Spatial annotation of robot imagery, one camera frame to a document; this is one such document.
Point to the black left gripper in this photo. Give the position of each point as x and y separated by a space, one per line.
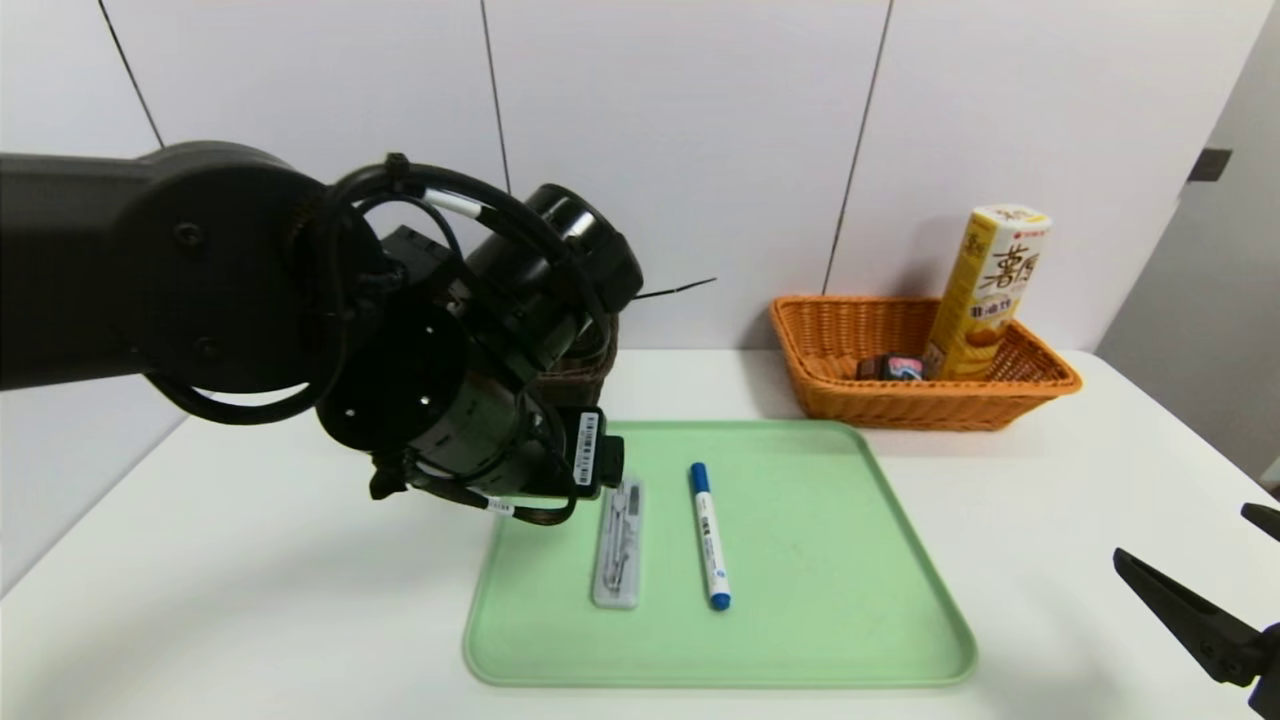
589 449

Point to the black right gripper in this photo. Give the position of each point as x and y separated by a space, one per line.
1268 680

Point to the grey clear compass case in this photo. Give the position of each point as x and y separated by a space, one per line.
618 560

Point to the small black snack carton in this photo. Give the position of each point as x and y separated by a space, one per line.
892 368

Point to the tall yellow chip box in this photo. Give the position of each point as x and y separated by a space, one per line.
985 290

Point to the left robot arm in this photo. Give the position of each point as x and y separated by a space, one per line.
150 270

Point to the dark brown wicker basket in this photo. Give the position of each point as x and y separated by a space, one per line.
590 375

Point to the orange wicker basket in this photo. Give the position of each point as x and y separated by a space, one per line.
840 350

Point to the blue white marker pen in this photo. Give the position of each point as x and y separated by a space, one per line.
709 535

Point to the light green plastic tray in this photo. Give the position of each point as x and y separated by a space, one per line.
820 580

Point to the dark wall bracket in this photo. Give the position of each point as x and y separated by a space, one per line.
1208 166

